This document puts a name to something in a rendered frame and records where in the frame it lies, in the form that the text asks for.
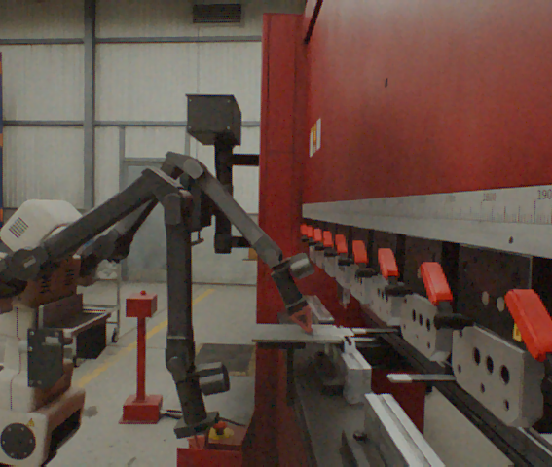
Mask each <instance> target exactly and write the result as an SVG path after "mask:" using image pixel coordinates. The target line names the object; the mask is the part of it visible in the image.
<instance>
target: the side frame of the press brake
mask: <svg viewBox="0 0 552 467"><path fill-rule="evenodd" d="M303 29H304V14H288V13H265V12H263V13H262V27H261V64H260V113H259V161H258V209H257V226H258V227H259V228H260V229H261V230H262V231H263V232H264V233H265V234H266V235H267V236H268V237H269V239H271V240H272V241H273V242H275V243H276V245H277V246H278V247H279V248H280V249H281V250H282V251H283V254H284V259H283V261H284V260H286V259H288V258H291V257H293V256H296V255H299V254H301V253H306V254H308V255H309V258H310V246H308V243H307V242H302V237H303V236H302V229H301V226H302V225H306V226H307V227H311V226H312V219H309V218H303V194H304V155H305V116H306V77H307V47H308V44H309V43H304V42H303ZM311 261H312V260H311ZM312 263H313V267H314V269H315V273H313V274H311V275H309V276H307V277H305V278H302V279H300V280H298V279H297V278H295V277H294V276H293V274H292V272H291V270H290V269H289V270H290V272H291V274H292V276H293V278H294V280H295V283H296V284H297V286H298V288H299V290H300V292H301V294H303V295H304V296H317V297H318V298H319V300H320V301H321V302H322V304H323V305H324V306H325V308H326V309H327V310H328V312H329V313H330V314H331V315H332V317H333V318H334V319H335V323H333V326H336V327H337V328H340V326H343V327H344V328H346V329H374V328H373V327H372V326H371V325H370V324H369V323H368V322H367V321H366V320H365V319H364V318H363V317H362V316H361V315H360V311H362V309H361V308H360V301H359V300H358V299H357V298H356V297H355V296H353V295H352V294H351V293H350V303H349V304H347V310H346V309H345V308H344V307H343V306H342V305H341V304H340V299H339V298H338V297H337V290H338V282H337V281H336V277H331V276H330V275H329V274H327V273H326V272H325V269H321V268H320V267H319V266H318V265H317V264H316V263H314V262H313V261H312ZM272 273H274V272H273V269H269V267H268V265H267V264H265V263H264V262H263V261H262V260H261V259H260V258H259V257H258V255H257V257H256V297H255V324H275V325H278V323H277V313H278V312H287V311H286V308H285V305H284V300H283V298H282V296H281V294H280V293H279V290H278V289H277V287H276V284H275V282H274V280H273V278H272V276H271V275H270V274H272ZM276 371H277V349H258V348H257V342H256V343H254V393H253V408H254V406H256V411H255V430H256V435H255V467H280V461H279V453H278V444H277V436H276ZM387 375H420V373H419V372H418V371H397V370H371V389H372V391H373V392H374V394H376V395H382V394H391V395H392V397H393V398H394V399H395V400H396V402H397V403H398V404H399V406H400V407H401V408H402V410H403V411H404V412H405V414H407V415H408V417H409V418H410V419H411V421H412V422H413V423H414V425H415V426H416V427H417V428H418V430H419V431H420V432H421V434H422V435H423V431H424V406H425V383H392V382H391V381H390V380H389V378H388V377H387Z"/></svg>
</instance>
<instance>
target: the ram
mask: <svg viewBox="0 0 552 467"><path fill-rule="evenodd" d="M320 117H321V129H320V149H319V150H318V151H317V121H318V120H319V118H320ZM315 123H316V140H315V141H314V125H315ZM312 128H313V155H312V156H311V129H312ZM315 143H316V146H315V153H314V144H315ZM540 186H552V0H324V1H323V4H322V7H321V10H320V12H319V15H318V18H317V21H316V24H315V26H314V29H313V34H312V37H311V39H310V41H309V44H308V47H307V77H306V116H305V155H304V194H303V204H314V203H326V202H339V201H352V200H365V199H377V198H402V197H414V196H427V195H440V194H452V193H464V192H477V191H489V190H502V189H515V188H528V187H540ZM303 218H309V219H315V220H320V221H326V222H332V223H338V224H344V225H350V226H356V227H361V228H367V229H373V230H379V231H385V232H391V233H397V234H407V235H413V236H419V237H425V238H430V239H436V240H442V241H448V242H453V243H459V244H465V245H471V246H477V247H483V248H489V249H495V250H500V251H506V252H512V253H518V254H524V255H530V256H536V257H541V258H547V259H552V224H546V223H526V222H506V221H487V220H467V219H447V218H427V217H408V216H388V215H368V214H348V213H329V212H310V211H303Z"/></svg>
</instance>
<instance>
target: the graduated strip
mask: <svg viewBox="0 0 552 467"><path fill-rule="evenodd" d="M303 211H310V212H329V213H348V214H368V215H388V216H408V217H427V218H447V219H467V220H487V221H506V222H526V223H546V224H552V186H540V187H528V188H515V189H502V190H489V191H477V192H464V193H452V194H440V195H427V196H414V197H402V198H377V199H365V200H352V201H339V202H326V203H314V204H303Z"/></svg>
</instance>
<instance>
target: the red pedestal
mask: <svg viewBox="0 0 552 467"><path fill-rule="evenodd" d="M156 311H157V294H151V293H146V291H144V290H142V291H140V293H132V294H131V295H130V296H128V297H127V298H126V317H136V318H137V334H136V394H129V395H128V397H127V399H126V400H125V401H124V403H123V414H122V416H121V417H120V419H119V421H118V424H157V423H158V421H159V419H160V409H161V407H162V405H163V394H145V383H146V318H151V317H152V316H153V315H154V314H155V312H156Z"/></svg>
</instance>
